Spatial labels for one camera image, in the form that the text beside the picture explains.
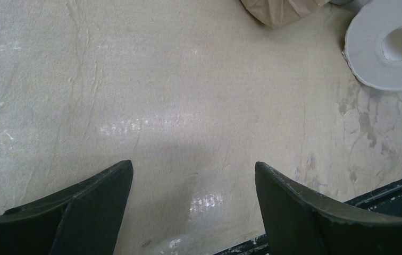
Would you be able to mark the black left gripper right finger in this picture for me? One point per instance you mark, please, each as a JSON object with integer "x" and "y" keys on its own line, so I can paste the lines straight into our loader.
{"x": 300, "y": 220}

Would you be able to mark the grey paper roll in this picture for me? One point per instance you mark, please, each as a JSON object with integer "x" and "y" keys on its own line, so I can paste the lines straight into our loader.
{"x": 340, "y": 2}

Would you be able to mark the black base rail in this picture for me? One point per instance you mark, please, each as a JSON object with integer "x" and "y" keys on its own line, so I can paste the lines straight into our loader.
{"x": 385, "y": 200}

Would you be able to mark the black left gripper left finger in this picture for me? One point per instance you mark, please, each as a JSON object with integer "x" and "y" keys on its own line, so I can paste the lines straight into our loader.
{"x": 84, "y": 218}

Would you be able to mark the unwrapped white paper roll lying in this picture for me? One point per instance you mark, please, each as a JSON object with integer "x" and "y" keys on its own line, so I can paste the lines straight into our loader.
{"x": 373, "y": 45}

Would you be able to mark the brown roll with print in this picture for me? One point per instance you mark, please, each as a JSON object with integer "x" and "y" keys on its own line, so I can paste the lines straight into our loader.
{"x": 280, "y": 13}

